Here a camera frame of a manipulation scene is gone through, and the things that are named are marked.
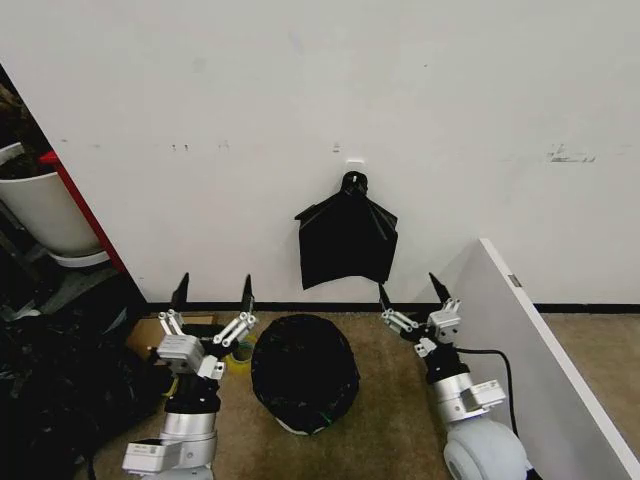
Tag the metal hinge plate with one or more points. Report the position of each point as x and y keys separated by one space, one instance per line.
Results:
x=514 y=280

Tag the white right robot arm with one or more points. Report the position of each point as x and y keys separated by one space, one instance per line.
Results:
x=480 y=450

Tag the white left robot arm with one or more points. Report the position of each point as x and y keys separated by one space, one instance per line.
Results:
x=190 y=426

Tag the black garbage bag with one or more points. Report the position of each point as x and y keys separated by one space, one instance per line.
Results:
x=345 y=245

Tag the dark potted plant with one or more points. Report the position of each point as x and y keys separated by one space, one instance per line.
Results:
x=15 y=130

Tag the brown cardboard box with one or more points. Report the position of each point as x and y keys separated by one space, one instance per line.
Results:
x=150 y=335

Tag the trash bin with black liner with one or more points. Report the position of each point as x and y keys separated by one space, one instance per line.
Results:
x=305 y=370

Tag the white board panel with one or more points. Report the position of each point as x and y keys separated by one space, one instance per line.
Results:
x=540 y=360

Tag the white plant pot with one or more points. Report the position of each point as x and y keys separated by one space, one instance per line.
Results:
x=47 y=210

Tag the pile of black bags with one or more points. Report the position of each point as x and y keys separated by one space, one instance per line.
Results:
x=60 y=390

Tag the yellow tape roll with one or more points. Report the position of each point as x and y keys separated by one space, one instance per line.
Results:
x=241 y=361

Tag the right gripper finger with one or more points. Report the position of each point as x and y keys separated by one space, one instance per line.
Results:
x=400 y=324
x=445 y=300

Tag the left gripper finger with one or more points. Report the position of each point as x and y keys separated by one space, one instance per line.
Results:
x=235 y=330
x=172 y=322

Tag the white pot saucer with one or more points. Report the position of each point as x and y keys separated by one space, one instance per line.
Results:
x=80 y=260

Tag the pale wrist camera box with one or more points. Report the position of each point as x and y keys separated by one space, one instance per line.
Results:
x=445 y=325
x=179 y=352

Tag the red edge strip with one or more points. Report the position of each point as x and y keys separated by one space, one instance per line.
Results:
x=85 y=210

